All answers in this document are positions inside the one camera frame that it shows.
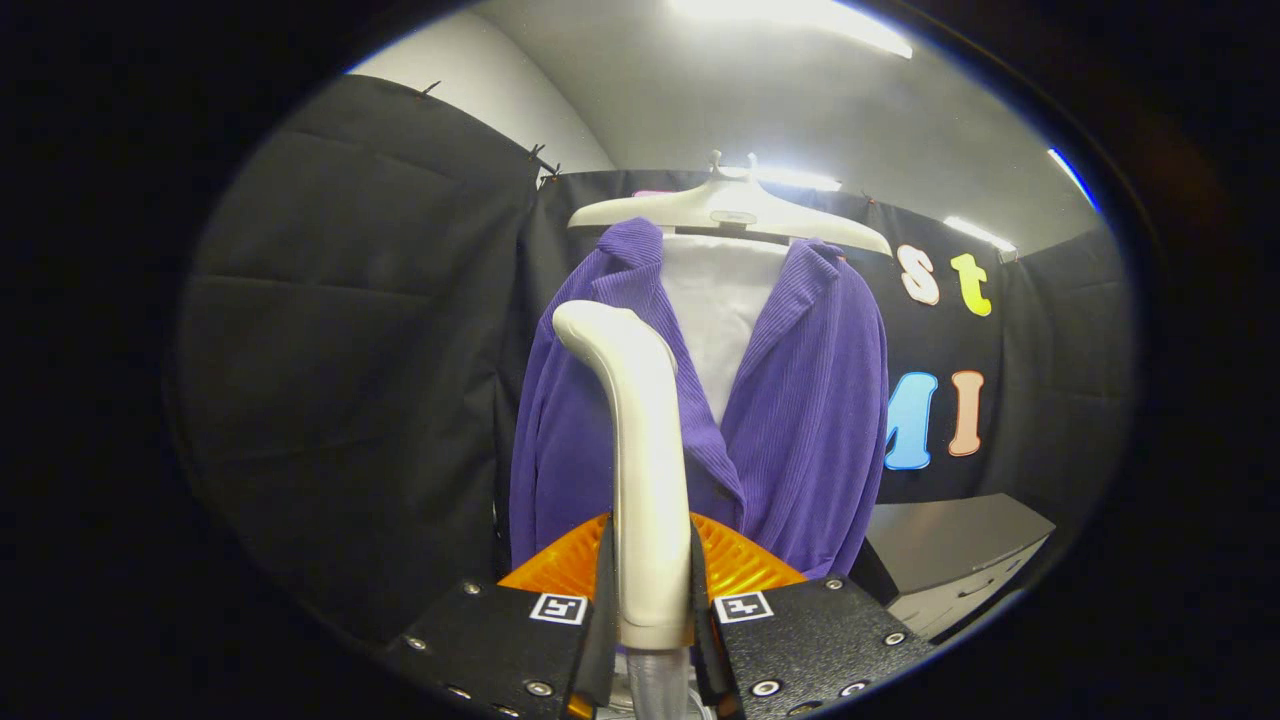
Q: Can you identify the grey cabinet with dark top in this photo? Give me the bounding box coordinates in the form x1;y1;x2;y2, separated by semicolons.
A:
850;492;1057;641

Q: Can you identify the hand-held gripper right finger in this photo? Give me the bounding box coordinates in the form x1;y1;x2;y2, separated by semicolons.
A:
688;512;936;720

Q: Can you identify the white clothes hanger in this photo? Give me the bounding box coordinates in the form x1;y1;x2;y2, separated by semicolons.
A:
567;150;893;258

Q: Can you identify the white garment steamer head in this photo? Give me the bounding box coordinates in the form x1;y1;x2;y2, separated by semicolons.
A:
552;300;696;651

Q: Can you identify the clear garment steamer hose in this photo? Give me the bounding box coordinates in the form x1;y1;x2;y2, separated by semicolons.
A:
625;648;693;720

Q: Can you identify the purple corduroy jacket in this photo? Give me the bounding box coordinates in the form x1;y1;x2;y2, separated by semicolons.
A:
508;218;889;581

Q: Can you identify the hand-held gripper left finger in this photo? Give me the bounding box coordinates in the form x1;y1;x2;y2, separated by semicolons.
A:
380;512;619;720

